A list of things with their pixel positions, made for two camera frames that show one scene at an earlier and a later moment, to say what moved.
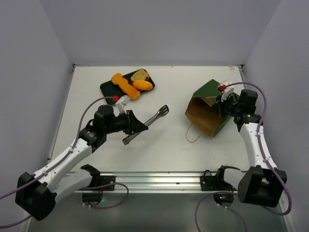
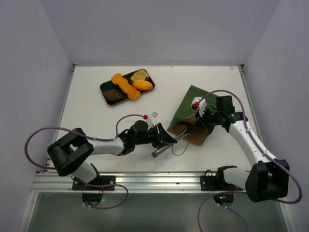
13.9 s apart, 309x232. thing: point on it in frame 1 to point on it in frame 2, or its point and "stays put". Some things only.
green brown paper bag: x=202 y=112 to x=185 y=119
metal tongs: x=164 y=110 to x=183 y=135
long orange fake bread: x=125 y=87 stays put
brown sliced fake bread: x=140 y=75 stays put
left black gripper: x=129 y=122 to x=158 y=136
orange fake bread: x=143 y=85 stays put
